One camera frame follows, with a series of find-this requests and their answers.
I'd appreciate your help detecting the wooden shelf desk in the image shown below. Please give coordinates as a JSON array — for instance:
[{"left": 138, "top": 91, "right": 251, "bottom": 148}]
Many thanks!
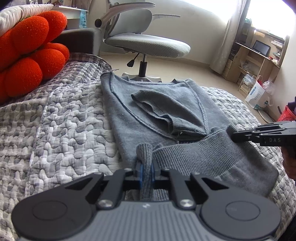
[{"left": 222, "top": 17, "right": 289, "bottom": 98}]

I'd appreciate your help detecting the person's right hand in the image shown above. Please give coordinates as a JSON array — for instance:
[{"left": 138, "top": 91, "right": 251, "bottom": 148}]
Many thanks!
[{"left": 281, "top": 147, "right": 296, "bottom": 180}]

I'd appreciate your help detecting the grey checkered quilted blanket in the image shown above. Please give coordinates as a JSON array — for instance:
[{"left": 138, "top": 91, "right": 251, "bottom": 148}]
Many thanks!
[{"left": 0, "top": 52, "right": 296, "bottom": 241}]

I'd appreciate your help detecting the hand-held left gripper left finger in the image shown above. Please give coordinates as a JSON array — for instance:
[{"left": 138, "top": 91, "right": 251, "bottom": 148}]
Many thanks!
[{"left": 63, "top": 162, "right": 142, "bottom": 210}]

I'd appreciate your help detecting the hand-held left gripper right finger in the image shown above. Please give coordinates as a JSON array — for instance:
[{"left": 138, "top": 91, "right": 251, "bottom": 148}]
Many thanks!
[{"left": 150, "top": 163, "right": 222, "bottom": 210}]

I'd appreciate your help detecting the grey knit sweater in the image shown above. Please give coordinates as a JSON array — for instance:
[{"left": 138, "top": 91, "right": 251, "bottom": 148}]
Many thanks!
[{"left": 100, "top": 72, "right": 279, "bottom": 202}]

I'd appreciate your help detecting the beige curtain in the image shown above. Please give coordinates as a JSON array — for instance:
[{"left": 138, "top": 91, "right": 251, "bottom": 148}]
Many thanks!
[{"left": 209, "top": 0, "right": 251, "bottom": 75}]

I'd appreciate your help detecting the white pillow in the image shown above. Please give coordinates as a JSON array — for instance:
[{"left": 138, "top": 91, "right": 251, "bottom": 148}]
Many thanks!
[{"left": 0, "top": 3, "right": 54, "bottom": 35}]

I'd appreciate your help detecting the clear plastic bag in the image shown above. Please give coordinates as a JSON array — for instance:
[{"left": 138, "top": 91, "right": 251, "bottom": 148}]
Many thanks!
[{"left": 262, "top": 81, "right": 274, "bottom": 93}]

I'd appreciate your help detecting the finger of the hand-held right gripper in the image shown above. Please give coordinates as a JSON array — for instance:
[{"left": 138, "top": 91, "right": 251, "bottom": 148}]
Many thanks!
[{"left": 231, "top": 123, "right": 264, "bottom": 143}]

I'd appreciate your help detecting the white grey office chair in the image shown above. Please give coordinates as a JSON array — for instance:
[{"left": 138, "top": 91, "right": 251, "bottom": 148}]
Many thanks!
[{"left": 94, "top": 0, "right": 191, "bottom": 82}]

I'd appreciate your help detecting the white paper shopping bag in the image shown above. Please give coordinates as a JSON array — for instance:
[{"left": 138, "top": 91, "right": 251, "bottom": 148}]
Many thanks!
[{"left": 245, "top": 75, "right": 271, "bottom": 110}]

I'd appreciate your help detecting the blue plastic bag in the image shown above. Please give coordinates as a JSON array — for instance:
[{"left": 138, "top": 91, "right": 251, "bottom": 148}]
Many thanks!
[{"left": 79, "top": 10, "right": 87, "bottom": 29}]

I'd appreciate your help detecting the white desk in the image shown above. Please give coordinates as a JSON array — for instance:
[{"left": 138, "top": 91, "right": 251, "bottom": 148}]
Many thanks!
[{"left": 53, "top": 6, "right": 89, "bottom": 29}]

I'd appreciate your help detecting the black tablet screen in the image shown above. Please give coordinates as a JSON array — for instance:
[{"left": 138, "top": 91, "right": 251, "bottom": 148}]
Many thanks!
[{"left": 252, "top": 40, "right": 271, "bottom": 56}]

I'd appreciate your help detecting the red flower-shaped cushion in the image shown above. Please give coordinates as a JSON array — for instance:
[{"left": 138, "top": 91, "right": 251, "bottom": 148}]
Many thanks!
[{"left": 0, "top": 10, "right": 70, "bottom": 105}]

